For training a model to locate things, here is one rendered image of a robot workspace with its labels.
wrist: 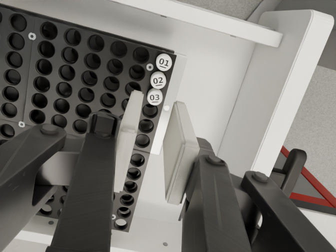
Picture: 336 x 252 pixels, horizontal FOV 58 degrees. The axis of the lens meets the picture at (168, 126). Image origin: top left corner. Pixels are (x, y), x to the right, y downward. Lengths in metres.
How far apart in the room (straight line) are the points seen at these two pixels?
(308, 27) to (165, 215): 0.26
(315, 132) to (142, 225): 1.11
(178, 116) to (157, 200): 0.22
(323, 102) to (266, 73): 1.09
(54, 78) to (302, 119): 1.18
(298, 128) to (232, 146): 1.06
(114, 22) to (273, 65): 0.15
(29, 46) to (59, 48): 0.02
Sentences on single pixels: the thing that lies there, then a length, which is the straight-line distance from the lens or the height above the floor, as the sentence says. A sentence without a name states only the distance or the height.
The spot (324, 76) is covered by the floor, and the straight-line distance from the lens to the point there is 1.34.
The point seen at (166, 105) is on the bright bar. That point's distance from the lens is 0.31.
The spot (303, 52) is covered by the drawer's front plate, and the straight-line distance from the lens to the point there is 0.24.
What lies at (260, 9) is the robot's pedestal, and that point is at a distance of 1.19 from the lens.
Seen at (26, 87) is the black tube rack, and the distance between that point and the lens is 0.27.
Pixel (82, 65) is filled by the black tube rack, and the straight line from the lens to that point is 0.25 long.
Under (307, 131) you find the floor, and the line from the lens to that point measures 1.38.
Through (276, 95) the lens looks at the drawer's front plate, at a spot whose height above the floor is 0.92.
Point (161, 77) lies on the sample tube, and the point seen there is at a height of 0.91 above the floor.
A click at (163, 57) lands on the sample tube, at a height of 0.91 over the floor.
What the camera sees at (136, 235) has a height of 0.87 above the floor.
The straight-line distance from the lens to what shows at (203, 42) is 0.31.
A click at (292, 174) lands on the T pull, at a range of 0.29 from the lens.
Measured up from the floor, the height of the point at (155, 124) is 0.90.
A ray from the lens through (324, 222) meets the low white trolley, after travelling 0.56.
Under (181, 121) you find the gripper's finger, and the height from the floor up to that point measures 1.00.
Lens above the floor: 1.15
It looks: 70 degrees down
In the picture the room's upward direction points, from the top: 173 degrees clockwise
